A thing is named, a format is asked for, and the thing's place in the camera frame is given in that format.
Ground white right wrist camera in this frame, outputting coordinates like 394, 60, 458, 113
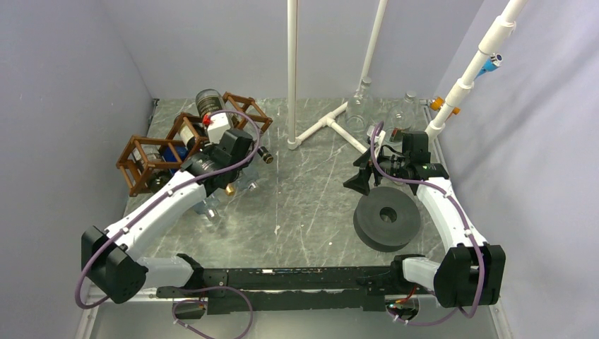
366, 125, 386, 154

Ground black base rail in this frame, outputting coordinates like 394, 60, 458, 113
156, 266, 426, 315

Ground clear bottle by right wall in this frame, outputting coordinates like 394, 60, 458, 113
384, 90, 419, 147

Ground white PVC pipe frame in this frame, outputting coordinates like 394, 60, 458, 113
285, 0, 530, 155

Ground clear bottle black cap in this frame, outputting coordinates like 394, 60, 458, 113
246, 127, 274, 164

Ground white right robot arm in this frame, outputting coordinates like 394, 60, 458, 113
343, 131, 506, 308

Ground black round perforated speaker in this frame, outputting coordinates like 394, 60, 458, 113
353, 186, 422, 253

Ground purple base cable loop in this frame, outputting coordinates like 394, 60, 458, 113
171, 286, 254, 339

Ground brown wooden wine rack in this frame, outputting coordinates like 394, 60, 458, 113
116, 92, 273, 197

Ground orange clip on pipe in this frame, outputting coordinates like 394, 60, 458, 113
428, 97, 461, 115

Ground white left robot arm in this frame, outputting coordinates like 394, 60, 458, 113
75, 129, 257, 309

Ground tall clear bottle black label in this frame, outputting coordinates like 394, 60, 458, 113
195, 88, 226, 118

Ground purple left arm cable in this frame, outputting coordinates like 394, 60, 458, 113
74, 109, 262, 311

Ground blue label clear bottle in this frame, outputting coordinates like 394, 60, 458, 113
235, 167, 259, 191

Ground dark wine bottle gold cap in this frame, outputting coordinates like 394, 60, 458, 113
173, 117, 237, 196

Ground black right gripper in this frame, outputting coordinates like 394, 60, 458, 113
343, 145, 410, 196

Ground clear bottle red black label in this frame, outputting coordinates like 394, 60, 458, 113
344, 76, 374, 136

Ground blue clip on pipe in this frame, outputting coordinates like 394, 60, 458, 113
475, 54, 503, 78

